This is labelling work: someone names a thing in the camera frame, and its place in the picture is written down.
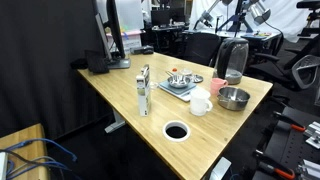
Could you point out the small steel bowl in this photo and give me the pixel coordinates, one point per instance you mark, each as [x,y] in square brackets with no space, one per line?
[178,81]

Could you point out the white digital kitchen scale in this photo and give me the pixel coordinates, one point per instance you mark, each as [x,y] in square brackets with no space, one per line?
[181,92]

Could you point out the small jar red lid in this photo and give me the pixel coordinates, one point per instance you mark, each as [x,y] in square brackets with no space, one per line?
[174,70]

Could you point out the round steel lid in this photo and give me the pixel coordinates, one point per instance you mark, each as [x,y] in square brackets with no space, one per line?
[197,78]

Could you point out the white ceramic mug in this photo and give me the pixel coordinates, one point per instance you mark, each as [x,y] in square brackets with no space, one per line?
[199,101]

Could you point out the black desk device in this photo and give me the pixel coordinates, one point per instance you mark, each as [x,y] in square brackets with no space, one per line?
[142,50]

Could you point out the grey table leg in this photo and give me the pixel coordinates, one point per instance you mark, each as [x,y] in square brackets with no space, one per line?
[116,124]

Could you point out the white printed cardboard box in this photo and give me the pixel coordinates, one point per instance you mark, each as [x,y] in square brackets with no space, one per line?
[131,41]

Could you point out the pink plastic cup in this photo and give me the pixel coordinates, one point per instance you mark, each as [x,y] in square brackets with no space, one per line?
[217,85]

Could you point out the black mesh office chair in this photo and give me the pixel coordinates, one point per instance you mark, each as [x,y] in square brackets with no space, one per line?
[200,48]

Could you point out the large steel bowl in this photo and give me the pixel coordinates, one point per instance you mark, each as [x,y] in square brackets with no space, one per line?
[233,98]

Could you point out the black computer monitor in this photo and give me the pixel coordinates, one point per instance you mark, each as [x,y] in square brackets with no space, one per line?
[115,30]

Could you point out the white plastic block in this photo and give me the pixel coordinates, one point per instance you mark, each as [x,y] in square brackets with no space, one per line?
[220,169]

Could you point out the blue lamp tripod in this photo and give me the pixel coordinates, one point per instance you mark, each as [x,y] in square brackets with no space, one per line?
[238,18]

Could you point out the black curtain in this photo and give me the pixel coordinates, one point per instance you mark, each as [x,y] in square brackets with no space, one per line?
[40,66]

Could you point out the silver studio lamp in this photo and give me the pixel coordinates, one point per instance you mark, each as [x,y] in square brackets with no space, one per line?
[260,13]

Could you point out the grey back office chair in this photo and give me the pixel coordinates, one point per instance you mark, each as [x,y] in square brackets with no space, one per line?
[305,71]

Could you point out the wooden side table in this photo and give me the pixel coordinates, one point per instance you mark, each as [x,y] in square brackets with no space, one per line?
[20,136]

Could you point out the white power strip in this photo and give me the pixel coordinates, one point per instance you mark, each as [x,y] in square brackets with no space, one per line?
[2,166]

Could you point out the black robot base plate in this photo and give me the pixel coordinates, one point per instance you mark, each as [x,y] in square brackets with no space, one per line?
[283,146]

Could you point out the aluminium bracket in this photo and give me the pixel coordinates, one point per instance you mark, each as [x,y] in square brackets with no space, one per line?
[313,135]
[308,170]

